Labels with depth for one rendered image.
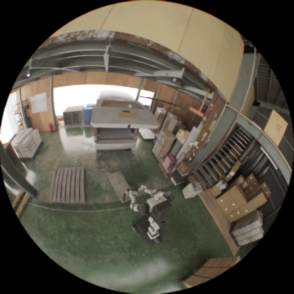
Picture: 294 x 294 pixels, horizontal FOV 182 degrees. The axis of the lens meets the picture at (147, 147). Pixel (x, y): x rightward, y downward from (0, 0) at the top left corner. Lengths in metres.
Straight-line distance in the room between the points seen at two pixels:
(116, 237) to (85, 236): 0.73
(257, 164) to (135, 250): 5.89
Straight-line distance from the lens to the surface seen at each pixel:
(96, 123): 1.52
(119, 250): 2.47
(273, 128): 2.78
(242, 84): 3.30
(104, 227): 2.43
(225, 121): 3.02
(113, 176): 2.59
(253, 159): 5.78
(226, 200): 4.09
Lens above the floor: 2.41
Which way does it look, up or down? 36 degrees down
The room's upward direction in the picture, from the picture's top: 19 degrees clockwise
